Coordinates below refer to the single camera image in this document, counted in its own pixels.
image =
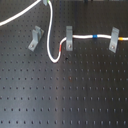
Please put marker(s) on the grey left cable clip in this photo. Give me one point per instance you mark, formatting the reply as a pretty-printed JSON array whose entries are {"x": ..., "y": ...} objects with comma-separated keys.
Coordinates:
[{"x": 37, "y": 34}]

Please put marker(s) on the grey cable clip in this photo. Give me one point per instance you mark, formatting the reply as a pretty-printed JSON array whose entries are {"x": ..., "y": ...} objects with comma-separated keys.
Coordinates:
[
  {"x": 69, "y": 38},
  {"x": 114, "y": 39},
  {"x": 37, "y": 34}
]

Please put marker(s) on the grey middle cable clip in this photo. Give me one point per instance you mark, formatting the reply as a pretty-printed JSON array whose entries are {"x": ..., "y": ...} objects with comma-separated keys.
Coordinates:
[{"x": 69, "y": 38}]

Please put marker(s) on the grey right cable clip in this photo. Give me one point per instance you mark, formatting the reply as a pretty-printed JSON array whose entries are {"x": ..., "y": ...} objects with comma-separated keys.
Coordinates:
[{"x": 114, "y": 39}]

